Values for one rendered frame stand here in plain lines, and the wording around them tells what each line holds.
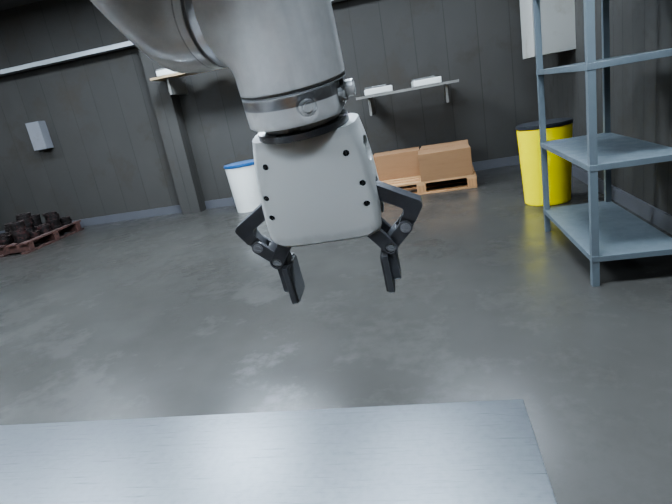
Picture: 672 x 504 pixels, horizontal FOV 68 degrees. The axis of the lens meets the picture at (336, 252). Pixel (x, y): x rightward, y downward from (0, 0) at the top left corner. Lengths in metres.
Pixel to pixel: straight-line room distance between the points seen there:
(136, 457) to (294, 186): 0.50
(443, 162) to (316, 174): 5.68
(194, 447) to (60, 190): 8.63
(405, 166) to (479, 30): 1.98
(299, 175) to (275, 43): 0.10
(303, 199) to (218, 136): 7.36
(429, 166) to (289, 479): 5.57
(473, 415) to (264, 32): 0.53
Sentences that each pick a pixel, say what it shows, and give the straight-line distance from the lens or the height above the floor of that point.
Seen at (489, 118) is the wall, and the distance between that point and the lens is 7.23.
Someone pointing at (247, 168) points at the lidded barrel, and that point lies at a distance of 6.88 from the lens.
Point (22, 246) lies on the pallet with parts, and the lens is 8.01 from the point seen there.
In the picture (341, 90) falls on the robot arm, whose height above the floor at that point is 1.25.
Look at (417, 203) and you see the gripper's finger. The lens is 0.43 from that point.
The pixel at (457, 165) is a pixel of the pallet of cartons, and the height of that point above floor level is 0.29.
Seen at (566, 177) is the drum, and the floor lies 0.24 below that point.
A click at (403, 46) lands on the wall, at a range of 7.18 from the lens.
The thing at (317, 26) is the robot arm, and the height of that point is 1.30.
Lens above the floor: 1.24
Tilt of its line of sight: 17 degrees down
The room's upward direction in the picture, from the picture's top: 10 degrees counter-clockwise
